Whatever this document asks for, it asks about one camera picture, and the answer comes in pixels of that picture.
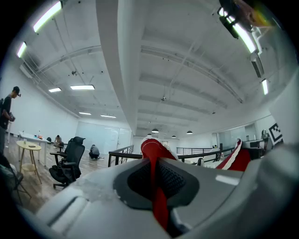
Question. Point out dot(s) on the black office chair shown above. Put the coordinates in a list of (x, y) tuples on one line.
[(74, 154)]

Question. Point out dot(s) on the round yellow table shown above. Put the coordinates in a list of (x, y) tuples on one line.
[(28, 145)]

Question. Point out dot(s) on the white air conditioner unit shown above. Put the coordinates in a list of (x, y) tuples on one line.
[(257, 66)]

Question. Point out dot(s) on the black folding chair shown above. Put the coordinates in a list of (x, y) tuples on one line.
[(14, 177)]

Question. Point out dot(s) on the ceiling strip light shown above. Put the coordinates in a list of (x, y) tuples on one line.
[(108, 116), (21, 49), (265, 86), (82, 87), (245, 37), (47, 16), (54, 89), (85, 113)]

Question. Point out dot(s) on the long white table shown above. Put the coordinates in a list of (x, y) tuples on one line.
[(30, 136)]

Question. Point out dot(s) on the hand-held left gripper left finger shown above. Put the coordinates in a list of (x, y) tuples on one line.
[(98, 210)]

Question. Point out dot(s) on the red cloth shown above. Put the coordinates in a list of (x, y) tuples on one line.
[(151, 149)]

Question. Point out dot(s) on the black balcony railing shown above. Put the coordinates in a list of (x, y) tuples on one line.
[(191, 147)]

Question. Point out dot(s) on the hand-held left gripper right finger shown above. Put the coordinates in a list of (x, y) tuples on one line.
[(210, 186)]

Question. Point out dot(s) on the silver electric kettle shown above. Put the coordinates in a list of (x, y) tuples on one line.
[(264, 135)]

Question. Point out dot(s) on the black metal railing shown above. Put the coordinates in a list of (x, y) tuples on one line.
[(126, 155)]

